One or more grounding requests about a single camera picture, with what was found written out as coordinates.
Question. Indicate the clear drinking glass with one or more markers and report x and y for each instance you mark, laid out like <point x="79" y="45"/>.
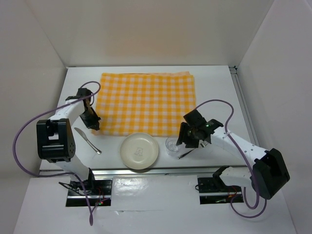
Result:
<point x="171" y="147"/>

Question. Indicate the aluminium rail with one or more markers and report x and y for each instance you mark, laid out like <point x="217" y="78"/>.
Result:
<point x="243" y="105"/>
<point x="155" y="171"/>

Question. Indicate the yellow white checkered cloth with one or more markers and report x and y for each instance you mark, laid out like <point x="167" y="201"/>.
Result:
<point x="152" y="103"/>

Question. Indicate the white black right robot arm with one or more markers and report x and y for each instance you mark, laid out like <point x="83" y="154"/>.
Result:
<point x="243" y="164"/>

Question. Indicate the silver table knife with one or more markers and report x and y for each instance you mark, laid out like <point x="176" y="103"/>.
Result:
<point x="83" y="135"/>

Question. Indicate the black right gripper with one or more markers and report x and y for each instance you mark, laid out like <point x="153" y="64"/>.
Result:
<point x="183" y="137"/>

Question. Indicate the silver fork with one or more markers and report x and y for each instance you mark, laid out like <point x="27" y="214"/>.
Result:
<point x="202" y="144"/>

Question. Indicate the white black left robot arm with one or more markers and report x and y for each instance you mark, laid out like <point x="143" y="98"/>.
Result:
<point x="55" y="140"/>

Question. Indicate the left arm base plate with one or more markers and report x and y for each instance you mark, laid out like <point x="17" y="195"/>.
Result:
<point x="99" y="195"/>

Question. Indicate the cream round plate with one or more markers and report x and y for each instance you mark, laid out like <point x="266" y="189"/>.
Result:
<point x="139" y="151"/>

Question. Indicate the aluminium front rail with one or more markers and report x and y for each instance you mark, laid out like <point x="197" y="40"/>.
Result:
<point x="155" y="171"/>

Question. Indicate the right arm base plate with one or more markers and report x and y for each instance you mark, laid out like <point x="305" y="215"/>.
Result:
<point x="210" y="193"/>

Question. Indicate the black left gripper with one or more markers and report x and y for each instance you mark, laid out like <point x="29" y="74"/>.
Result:
<point x="91" y="108"/>

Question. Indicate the aluminium right side rail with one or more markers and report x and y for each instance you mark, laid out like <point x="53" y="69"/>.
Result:
<point x="243" y="105"/>

